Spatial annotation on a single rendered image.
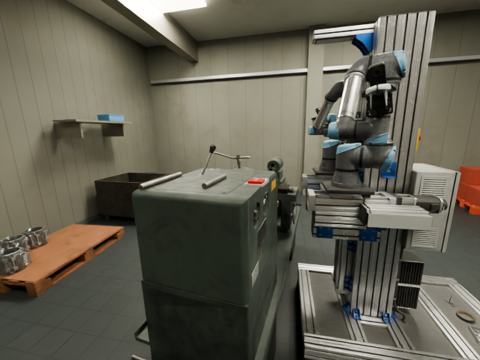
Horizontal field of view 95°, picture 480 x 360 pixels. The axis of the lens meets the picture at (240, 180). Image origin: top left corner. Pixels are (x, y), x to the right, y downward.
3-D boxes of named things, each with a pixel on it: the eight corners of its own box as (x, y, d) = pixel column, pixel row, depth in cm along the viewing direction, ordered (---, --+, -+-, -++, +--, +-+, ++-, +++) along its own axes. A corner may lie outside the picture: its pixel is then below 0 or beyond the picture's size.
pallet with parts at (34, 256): (77, 231, 342) (73, 210, 335) (128, 236, 323) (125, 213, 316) (-39, 288, 221) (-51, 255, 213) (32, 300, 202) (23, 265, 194)
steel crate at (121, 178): (130, 206, 459) (126, 172, 444) (175, 208, 438) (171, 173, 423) (97, 221, 379) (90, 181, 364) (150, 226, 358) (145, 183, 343)
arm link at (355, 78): (345, 54, 110) (325, 128, 91) (370, 49, 104) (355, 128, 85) (346, 75, 119) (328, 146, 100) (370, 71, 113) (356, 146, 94)
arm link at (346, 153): (337, 165, 128) (338, 142, 125) (363, 167, 121) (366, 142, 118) (333, 168, 118) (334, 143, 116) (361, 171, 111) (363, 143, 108)
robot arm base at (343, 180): (356, 182, 128) (357, 166, 126) (364, 189, 113) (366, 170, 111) (328, 181, 131) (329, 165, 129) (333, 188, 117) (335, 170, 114)
